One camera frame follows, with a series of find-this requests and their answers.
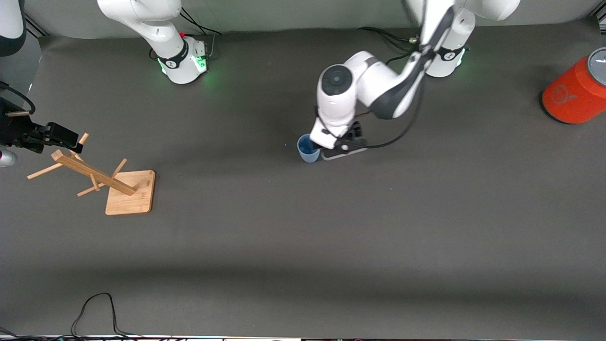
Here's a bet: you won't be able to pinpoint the light blue cup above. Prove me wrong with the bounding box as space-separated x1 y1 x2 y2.
297 134 323 163

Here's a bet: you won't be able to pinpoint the wooden cup rack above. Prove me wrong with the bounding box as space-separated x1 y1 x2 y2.
27 133 156 216

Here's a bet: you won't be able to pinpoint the orange cylindrical can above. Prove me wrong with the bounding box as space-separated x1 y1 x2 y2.
542 47 606 125

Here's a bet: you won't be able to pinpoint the black left arm base cables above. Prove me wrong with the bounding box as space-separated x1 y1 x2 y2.
357 27 419 49

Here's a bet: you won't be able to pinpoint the black arm base cables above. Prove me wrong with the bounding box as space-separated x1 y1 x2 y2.
357 27 419 49
180 7 224 60

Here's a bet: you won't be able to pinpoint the black right arm base cables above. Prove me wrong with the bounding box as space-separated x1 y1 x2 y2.
180 7 224 60

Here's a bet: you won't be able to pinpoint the thin black table cable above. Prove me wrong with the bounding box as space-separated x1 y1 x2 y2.
71 293 143 339

